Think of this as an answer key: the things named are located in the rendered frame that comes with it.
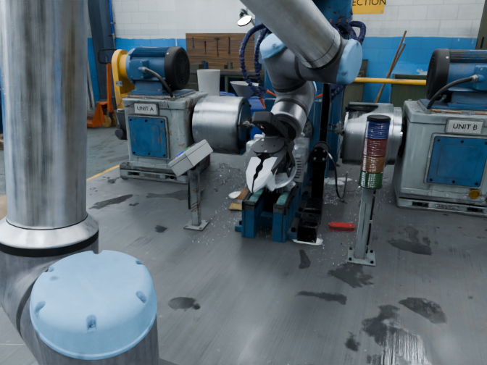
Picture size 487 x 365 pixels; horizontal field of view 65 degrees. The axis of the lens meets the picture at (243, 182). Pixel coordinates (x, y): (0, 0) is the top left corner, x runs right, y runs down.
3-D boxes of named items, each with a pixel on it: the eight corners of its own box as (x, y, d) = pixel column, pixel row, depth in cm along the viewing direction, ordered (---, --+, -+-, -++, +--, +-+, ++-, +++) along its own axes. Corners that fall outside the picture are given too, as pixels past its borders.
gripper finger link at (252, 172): (259, 206, 82) (272, 174, 88) (250, 187, 78) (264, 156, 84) (246, 204, 84) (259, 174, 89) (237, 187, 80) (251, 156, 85)
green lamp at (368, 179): (359, 179, 108) (360, 164, 106) (381, 182, 106) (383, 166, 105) (358, 187, 102) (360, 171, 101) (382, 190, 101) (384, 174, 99)
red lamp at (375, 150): (362, 149, 105) (364, 133, 103) (385, 150, 103) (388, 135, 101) (362, 155, 99) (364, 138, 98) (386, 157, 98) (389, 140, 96)
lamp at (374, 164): (360, 164, 106) (362, 149, 105) (383, 166, 105) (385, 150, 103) (360, 171, 101) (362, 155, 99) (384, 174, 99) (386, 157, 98)
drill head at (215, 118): (188, 141, 190) (185, 90, 181) (259, 147, 180) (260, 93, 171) (164, 156, 167) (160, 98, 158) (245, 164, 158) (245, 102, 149)
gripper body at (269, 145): (289, 179, 87) (303, 143, 94) (279, 153, 81) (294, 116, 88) (259, 179, 91) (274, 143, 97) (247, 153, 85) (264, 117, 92)
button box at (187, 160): (198, 161, 132) (189, 148, 132) (214, 150, 129) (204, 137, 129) (177, 177, 117) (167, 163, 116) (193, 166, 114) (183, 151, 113)
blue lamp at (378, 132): (364, 133, 103) (366, 116, 101) (388, 135, 101) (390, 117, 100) (364, 138, 98) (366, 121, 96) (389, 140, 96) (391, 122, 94)
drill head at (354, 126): (324, 152, 173) (328, 96, 163) (422, 160, 162) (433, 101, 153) (318, 170, 150) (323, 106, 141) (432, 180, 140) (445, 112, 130)
